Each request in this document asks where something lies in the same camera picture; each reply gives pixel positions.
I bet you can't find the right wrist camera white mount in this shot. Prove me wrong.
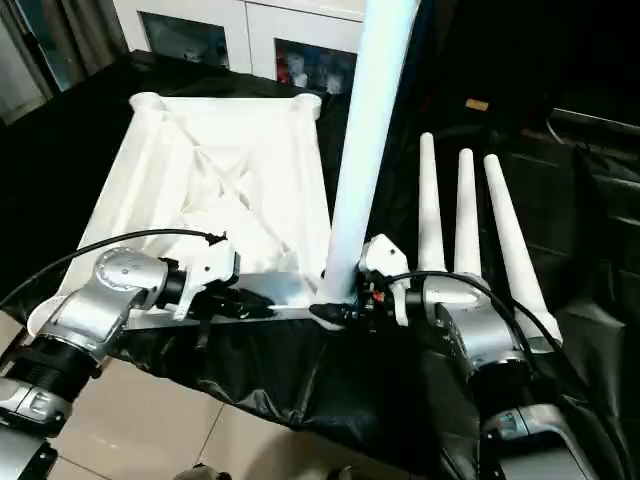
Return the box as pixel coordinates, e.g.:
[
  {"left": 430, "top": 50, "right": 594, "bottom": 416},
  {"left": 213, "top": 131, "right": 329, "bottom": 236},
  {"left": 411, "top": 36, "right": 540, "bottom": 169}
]
[{"left": 357, "top": 233, "right": 412, "bottom": 326}]

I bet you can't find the white plastic table leg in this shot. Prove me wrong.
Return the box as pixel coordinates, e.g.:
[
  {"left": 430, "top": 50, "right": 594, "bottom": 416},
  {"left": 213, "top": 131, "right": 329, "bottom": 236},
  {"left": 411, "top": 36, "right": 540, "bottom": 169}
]
[
  {"left": 319, "top": 0, "right": 419, "bottom": 307},
  {"left": 482, "top": 154, "right": 565, "bottom": 354},
  {"left": 452, "top": 148, "right": 484, "bottom": 277},
  {"left": 417, "top": 132, "right": 447, "bottom": 275}
]

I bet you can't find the white plastic table top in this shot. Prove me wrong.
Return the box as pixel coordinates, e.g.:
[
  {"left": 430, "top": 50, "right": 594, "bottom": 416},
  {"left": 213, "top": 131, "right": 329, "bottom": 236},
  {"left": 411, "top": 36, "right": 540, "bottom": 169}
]
[{"left": 27, "top": 92, "right": 361, "bottom": 335}]

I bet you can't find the black long bar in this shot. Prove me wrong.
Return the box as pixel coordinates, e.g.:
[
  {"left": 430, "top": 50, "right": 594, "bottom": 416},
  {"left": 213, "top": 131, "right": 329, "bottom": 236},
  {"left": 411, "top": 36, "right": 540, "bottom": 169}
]
[{"left": 549, "top": 107, "right": 640, "bottom": 137}]

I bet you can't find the white glass-door cabinet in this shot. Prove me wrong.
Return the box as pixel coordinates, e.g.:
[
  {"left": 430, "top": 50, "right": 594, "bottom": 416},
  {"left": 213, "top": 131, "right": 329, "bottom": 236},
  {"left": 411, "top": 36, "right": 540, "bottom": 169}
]
[{"left": 112, "top": 0, "right": 371, "bottom": 96}]

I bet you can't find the grey curtain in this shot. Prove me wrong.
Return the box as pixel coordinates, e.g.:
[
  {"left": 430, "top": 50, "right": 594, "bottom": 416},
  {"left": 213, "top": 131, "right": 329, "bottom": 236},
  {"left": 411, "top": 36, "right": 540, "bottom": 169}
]
[{"left": 0, "top": 0, "right": 117, "bottom": 126}]

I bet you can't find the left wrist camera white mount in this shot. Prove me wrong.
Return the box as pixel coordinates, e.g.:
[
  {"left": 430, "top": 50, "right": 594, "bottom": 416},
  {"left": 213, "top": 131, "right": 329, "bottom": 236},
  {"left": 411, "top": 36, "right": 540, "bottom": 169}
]
[{"left": 172, "top": 232, "right": 242, "bottom": 321}]

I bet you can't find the dark brown round object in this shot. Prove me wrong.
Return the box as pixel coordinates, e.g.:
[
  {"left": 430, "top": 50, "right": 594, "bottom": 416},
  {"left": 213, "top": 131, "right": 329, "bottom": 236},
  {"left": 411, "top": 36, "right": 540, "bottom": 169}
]
[{"left": 177, "top": 462, "right": 231, "bottom": 480}]

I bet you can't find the black table mat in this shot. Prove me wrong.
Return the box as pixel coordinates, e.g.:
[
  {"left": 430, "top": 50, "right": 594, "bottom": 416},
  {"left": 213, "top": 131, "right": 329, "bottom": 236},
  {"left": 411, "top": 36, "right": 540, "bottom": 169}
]
[{"left": 0, "top": 47, "right": 640, "bottom": 480}]

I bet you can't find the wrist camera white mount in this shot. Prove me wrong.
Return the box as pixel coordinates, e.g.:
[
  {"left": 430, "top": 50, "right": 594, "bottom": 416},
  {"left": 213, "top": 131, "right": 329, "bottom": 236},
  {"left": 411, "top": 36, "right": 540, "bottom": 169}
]
[
  {"left": 172, "top": 232, "right": 242, "bottom": 321},
  {"left": 357, "top": 233, "right": 412, "bottom": 326}
]

